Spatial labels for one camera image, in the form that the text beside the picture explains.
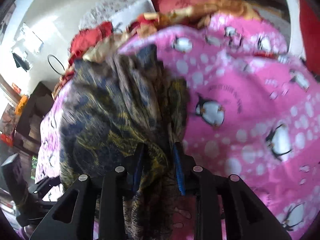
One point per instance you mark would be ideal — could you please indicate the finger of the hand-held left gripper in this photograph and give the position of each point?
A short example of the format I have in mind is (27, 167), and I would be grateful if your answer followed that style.
(46, 186)

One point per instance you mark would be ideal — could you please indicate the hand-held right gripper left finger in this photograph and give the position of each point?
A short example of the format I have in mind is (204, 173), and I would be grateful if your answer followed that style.
(138, 175)

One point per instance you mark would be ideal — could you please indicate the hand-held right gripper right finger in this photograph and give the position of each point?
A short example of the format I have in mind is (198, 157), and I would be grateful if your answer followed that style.
(179, 175)

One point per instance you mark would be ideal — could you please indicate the dark blue yellow patterned garment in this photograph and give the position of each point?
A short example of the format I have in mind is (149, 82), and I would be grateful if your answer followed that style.
(105, 110)

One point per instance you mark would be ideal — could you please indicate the dark wooden shelf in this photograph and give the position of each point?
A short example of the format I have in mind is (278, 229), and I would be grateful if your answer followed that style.
(35, 110)

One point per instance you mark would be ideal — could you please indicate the orange bag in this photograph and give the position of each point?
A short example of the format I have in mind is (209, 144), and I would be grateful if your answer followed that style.
(22, 105)

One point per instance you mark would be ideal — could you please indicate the pink penguin print blanket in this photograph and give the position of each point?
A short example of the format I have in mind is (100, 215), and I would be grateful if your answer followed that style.
(250, 100)

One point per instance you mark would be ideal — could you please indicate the black hoop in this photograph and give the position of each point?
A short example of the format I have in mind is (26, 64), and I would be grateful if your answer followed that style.
(48, 62)

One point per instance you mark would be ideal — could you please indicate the small red frilled cushion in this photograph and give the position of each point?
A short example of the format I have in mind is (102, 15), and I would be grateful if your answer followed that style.
(85, 37)

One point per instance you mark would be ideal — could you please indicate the white pillow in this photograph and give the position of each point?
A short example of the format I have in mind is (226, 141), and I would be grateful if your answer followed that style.
(135, 10)

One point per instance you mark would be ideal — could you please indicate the large red heart-shaped cushion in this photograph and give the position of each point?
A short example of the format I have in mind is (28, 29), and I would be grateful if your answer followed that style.
(180, 1)

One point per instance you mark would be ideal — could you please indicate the gold and red satin quilt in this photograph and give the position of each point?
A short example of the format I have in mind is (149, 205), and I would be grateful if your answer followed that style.
(225, 5)

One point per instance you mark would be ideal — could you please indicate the floral bedsheet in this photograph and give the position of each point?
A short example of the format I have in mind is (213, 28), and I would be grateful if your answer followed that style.
(277, 22)

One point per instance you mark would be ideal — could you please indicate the red hanging cloth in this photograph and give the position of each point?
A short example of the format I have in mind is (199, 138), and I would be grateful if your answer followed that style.
(310, 30)

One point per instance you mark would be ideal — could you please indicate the white hanging cloth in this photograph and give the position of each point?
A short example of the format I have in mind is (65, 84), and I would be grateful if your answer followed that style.
(290, 10)

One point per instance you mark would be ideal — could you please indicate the black wall item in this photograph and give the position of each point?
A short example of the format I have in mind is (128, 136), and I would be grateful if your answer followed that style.
(21, 61)

